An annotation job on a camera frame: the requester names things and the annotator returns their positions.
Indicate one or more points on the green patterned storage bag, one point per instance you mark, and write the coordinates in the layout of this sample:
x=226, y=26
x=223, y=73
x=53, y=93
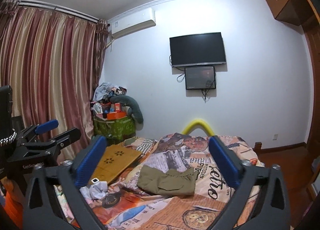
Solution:
x=117, y=128

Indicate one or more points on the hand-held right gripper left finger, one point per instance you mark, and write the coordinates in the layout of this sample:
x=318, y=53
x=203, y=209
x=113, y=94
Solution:
x=90, y=161

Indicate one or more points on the small white device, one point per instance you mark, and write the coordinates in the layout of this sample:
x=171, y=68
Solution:
x=95, y=181

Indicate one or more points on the curtain rail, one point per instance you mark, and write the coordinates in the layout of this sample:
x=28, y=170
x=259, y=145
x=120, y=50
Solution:
x=57, y=10

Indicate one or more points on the wooden lap desk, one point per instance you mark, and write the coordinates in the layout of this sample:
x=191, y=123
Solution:
x=112, y=162

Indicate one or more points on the white air conditioner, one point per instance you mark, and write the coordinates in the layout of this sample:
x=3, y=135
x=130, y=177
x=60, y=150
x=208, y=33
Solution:
x=132, y=24

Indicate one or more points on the white crumpled cloth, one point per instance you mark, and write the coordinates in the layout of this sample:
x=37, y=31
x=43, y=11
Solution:
x=95, y=191

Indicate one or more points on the yellow foam tube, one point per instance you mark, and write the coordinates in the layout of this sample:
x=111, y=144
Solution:
x=197, y=122

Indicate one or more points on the small black wall screen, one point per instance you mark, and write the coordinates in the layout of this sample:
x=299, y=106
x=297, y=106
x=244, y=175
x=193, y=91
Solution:
x=200, y=77

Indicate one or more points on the black wall television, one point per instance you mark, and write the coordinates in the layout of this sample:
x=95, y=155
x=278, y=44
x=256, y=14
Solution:
x=197, y=49

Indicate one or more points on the wooden bed post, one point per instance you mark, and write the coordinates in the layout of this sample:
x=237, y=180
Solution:
x=257, y=148

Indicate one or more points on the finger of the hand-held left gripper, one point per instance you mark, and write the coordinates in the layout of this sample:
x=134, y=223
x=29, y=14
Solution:
x=47, y=126
x=67, y=137

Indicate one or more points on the olive green pants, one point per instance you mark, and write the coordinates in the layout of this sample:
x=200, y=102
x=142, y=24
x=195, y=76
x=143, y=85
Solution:
x=165, y=182

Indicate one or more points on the newspaper print blanket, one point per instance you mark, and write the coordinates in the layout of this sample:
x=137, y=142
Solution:
x=175, y=210

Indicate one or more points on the orange box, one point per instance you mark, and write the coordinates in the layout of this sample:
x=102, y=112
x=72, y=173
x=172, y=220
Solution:
x=116, y=115

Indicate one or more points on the grey plush toy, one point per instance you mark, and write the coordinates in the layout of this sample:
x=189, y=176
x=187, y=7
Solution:
x=136, y=110

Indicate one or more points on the pile of mixed clutter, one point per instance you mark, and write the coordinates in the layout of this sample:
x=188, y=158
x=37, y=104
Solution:
x=107, y=95

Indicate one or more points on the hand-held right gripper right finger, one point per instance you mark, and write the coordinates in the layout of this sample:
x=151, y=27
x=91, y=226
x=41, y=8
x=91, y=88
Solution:
x=222, y=162

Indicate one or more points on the person's orange clothing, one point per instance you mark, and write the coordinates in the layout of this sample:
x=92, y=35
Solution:
x=15, y=205

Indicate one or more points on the white wall socket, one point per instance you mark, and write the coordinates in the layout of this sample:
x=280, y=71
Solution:
x=275, y=136

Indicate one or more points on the striped pink curtain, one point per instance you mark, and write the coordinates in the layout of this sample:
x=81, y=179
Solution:
x=50, y=75

